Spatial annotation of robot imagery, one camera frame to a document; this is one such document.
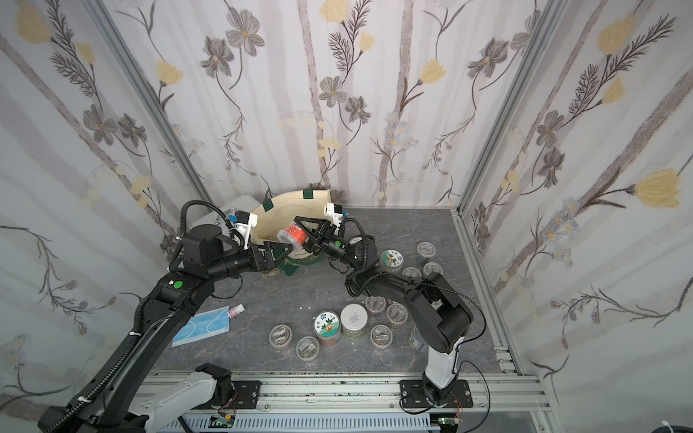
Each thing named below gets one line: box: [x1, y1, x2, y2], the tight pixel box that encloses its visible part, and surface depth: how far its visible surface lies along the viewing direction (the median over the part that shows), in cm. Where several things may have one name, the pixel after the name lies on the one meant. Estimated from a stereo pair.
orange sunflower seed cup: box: [423, 261, 444, 277], surface depth 97 cm
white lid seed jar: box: [340, 303, 369, 341], surface depth 82 cm
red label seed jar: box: [314, 310, 342, 347], surface depth 81 cm
